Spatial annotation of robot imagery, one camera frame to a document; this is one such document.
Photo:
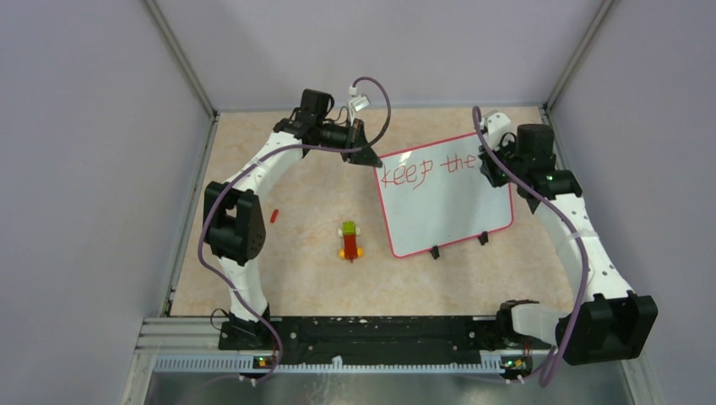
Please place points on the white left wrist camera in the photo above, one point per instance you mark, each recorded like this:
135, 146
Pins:
358, 103

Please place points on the red toy brick car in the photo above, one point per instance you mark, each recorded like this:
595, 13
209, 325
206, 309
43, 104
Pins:
349, 233

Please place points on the pink framed whiteboard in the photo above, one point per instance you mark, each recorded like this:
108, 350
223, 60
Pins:
434, 195

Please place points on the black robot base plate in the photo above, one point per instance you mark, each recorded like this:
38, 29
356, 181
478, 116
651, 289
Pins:
374, 340

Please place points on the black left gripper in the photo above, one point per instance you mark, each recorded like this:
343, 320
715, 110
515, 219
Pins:
355, 137

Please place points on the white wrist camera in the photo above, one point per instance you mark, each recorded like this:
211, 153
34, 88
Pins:
493, 126
358, 103

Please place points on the white cable duct strip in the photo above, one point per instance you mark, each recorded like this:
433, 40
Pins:
247, 364

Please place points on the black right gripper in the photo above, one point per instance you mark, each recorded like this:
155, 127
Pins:
488, 168

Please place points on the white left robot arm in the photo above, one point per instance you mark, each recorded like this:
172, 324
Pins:
233, 222

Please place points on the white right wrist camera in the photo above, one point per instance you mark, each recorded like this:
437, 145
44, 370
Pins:
493, 126

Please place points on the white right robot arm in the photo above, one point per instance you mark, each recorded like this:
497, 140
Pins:
608, 320

